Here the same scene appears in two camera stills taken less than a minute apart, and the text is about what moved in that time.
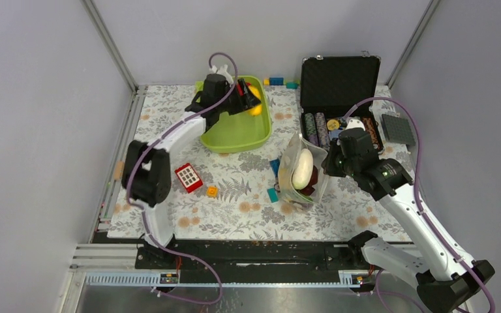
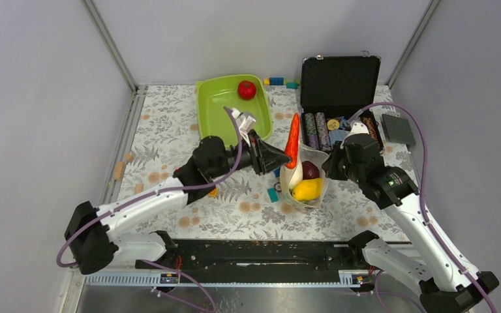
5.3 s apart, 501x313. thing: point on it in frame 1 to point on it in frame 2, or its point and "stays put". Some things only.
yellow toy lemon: [256, 111] to [308, 189]
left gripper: [249, 100] to [264, 157]
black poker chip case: [336, 89] stays put
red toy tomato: [240, 89] stays put
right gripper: [328, 163] stays put
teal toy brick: [273, 195] stays put
